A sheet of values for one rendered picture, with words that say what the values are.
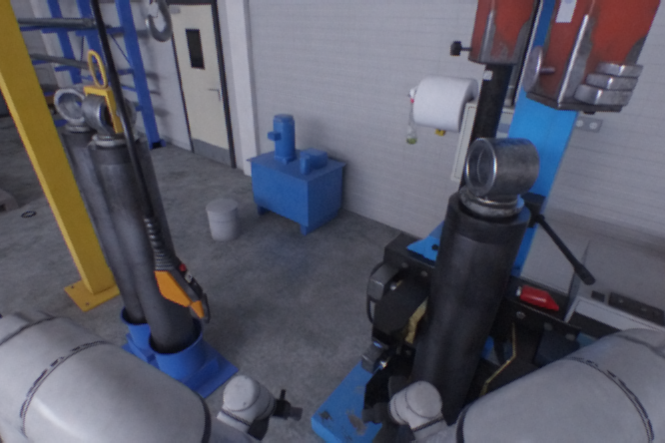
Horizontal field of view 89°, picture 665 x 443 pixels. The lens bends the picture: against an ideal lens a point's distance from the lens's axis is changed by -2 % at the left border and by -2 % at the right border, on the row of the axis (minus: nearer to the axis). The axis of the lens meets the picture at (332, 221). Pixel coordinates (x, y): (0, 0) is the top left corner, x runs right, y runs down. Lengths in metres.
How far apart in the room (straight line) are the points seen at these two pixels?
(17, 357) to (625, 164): 3.03
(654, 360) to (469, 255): 0.55
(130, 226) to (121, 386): 1.27
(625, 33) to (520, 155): 0.33
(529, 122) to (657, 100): 1.65
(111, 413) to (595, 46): 0.81
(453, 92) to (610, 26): 1.18
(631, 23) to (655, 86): 2.19
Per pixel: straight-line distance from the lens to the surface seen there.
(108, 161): 1.57
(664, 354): 0.56
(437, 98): 1.87
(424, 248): 1.45
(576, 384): 0.47
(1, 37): 2.73
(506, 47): 1.08
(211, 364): 2.32
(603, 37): 0.73
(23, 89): 2.75
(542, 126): 1.35
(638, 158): 3.02
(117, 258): 2.10
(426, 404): 0.99
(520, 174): 0.95
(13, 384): 0.52
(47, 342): 0.52
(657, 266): 1.65
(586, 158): 3.01
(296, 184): 3.33
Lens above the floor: 1.90
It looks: 30 degrees down
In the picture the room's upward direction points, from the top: 1 degrees clockwise
